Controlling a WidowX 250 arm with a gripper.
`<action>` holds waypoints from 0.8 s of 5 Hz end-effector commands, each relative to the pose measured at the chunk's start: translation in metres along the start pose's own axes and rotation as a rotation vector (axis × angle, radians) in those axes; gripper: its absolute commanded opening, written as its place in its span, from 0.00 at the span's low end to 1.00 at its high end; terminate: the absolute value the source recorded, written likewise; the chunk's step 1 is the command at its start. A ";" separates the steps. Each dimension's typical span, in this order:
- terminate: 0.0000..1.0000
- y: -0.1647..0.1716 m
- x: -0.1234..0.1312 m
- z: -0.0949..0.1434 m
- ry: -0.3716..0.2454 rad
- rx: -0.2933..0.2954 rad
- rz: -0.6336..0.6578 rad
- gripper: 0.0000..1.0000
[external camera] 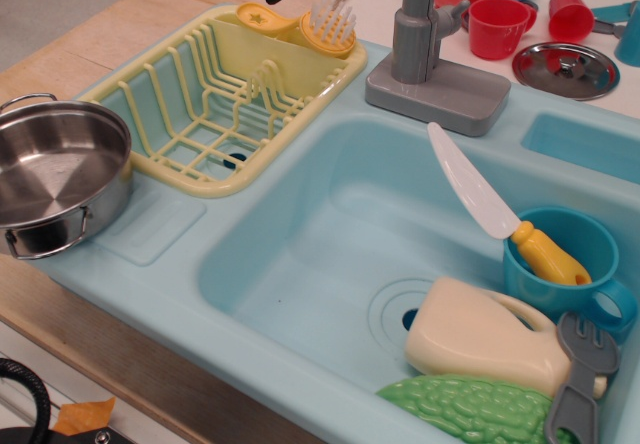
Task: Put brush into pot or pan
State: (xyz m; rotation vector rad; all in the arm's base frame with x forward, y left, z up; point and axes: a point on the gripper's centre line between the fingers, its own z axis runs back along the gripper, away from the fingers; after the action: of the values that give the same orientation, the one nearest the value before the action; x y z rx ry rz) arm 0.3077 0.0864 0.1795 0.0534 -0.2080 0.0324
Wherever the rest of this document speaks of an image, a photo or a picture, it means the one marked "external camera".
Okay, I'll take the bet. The yellow dish brush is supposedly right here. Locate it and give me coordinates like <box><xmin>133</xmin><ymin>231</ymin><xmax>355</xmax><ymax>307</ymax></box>
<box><xmin>236</xmin><ymin>0</ymin><xmax>356</xmax><ymax>58</ymax></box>

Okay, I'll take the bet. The steel pot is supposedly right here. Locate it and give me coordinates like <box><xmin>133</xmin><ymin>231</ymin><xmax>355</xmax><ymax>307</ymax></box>
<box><xmin>1</xmin><ymin>93</ymin><xmax>133</xmax><ymax>260</ymax></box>

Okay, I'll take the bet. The steel pot lid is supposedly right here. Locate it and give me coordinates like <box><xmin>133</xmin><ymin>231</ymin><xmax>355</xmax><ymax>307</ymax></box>
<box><xmin>512</xmin><ymin>42</ymin><xmax>620</xmax><ymax>101</ymax></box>

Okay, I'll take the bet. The yellow dish rack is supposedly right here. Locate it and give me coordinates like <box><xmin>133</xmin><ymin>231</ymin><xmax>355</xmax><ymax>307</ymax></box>
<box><xmin>82</xmin><ymin>5</ymin><xmax>368</xmax><ymax>198</ymax></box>

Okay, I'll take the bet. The grey toy faucet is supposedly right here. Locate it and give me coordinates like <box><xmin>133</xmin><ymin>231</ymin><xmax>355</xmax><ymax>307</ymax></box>
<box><xmin>365</xmin><ymin>0</ymin><xmax>511</xmax><ymax>137</ymax></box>

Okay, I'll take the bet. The red cup front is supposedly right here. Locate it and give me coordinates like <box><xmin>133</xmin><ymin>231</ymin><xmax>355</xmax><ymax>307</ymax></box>
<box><xmin>467</xmin><ymin>0</ymin><xmax>537</xmax><ymax>60</ymax></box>

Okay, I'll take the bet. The red cup right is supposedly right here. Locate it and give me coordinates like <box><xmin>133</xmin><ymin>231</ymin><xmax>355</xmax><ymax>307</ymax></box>
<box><xmin>548</xmin><ymin>0</ymin><xmax>595</xmax><ymax>43</ymax></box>

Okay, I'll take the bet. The light blue toy sink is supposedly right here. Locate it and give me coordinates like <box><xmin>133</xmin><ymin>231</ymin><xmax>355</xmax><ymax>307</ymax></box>
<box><xmin>38</xmin><ymin>43</ymin><xmax>639</xmax><ymax>443</ymax></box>

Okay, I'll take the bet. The teal cup right edge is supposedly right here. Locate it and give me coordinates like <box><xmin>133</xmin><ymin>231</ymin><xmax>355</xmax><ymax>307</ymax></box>
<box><xmin>614</xmin><ymin>8</ymin><xmax>640</xmax><ymax>67</ymax></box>

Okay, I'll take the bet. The cream plastic jug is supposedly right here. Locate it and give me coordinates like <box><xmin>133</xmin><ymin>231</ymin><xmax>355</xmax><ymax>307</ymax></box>
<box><xmin>403</xmin><ymin>276</ymin><xmax>610</xmax><ymax>399</ymax></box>

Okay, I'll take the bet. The blue plastic cup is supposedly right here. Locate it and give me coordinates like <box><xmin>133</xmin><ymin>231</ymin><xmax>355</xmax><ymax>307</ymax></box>
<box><xmin>503</xmin><ymin>206</ymin><xmax>638</xmax><ymax>344</ymax></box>

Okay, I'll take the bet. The orange tape piece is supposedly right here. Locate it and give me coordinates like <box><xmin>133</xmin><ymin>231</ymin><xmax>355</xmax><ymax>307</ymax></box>
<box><xmin>52</xmin><ymin>397</ymin><xmax>116</xmax><ymax>436</ymax></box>

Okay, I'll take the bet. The green plastic vegetable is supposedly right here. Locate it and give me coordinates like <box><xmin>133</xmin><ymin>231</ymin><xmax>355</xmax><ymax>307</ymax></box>
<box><xmin>377</xmin><ymin>374</ymin><xmax>552</xmax><ymax>443</ymax></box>

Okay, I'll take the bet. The grey plastic fork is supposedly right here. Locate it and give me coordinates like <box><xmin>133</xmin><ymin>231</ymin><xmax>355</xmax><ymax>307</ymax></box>
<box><xmin>544</xmin><ymin>312</ymin><xmax>620</xmax><ymax>443</ymax></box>

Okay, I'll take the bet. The black device base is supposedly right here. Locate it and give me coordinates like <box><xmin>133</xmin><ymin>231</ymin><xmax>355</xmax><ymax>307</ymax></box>
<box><xmin>1</xmin><ymin>427</ymin><xmax>132</xmax><ymax>444</ymax></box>

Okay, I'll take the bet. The white knife yellow handle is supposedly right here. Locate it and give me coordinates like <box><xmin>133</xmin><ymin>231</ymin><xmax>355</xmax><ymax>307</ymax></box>
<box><xmin>427</xmin><ymin>122</ymin><xmax>592</xmax><ymax>285</ymax></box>

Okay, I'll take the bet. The teal utensil handle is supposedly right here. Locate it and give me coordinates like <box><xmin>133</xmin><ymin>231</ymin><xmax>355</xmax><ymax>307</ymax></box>
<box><xmin>591</xmin><ymin>0</ymin><xmax>639</xmax><ymax>23</ymax></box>

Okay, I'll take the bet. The black cable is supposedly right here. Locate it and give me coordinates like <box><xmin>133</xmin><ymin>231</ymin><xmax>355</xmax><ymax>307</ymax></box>
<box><xmin>0</xmin><ymin>357</ymin><xmax>52</xmax><ymax>438</ymax></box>

